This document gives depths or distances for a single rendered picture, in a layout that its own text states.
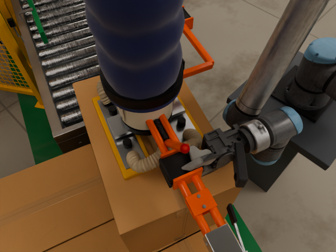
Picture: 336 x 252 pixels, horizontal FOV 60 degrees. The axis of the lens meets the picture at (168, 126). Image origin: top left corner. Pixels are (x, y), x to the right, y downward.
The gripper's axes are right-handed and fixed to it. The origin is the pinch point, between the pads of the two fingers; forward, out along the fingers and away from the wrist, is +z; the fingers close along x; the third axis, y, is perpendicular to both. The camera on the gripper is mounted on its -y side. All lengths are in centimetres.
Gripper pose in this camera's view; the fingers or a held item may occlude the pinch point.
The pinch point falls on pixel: (186, 174)
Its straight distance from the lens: 77.0
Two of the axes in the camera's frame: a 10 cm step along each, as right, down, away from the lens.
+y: -4.4, -7.5, 5.0
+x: 0.0, -5.5, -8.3
